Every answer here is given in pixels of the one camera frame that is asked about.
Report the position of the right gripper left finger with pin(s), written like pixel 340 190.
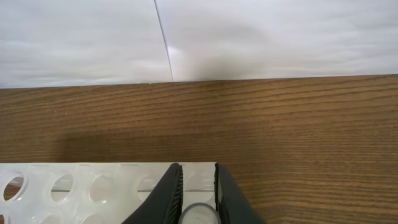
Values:
pixel 161 202

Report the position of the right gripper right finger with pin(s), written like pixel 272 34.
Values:
pixel 231 205

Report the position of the clear test tube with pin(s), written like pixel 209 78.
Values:
pixel 199 216

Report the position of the white test tube rack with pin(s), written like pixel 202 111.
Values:
pixel 93 177

